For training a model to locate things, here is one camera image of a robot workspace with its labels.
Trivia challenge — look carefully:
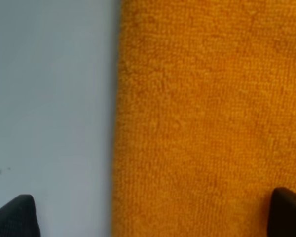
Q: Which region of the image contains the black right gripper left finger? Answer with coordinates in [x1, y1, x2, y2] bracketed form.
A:
[0, 194, 41, 237]

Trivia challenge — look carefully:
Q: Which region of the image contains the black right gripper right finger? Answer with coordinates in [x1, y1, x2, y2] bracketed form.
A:
[267, 187, 296, 237]

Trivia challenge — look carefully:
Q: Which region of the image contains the orange towel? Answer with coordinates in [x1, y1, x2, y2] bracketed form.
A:
[112, 0, 296, 237]

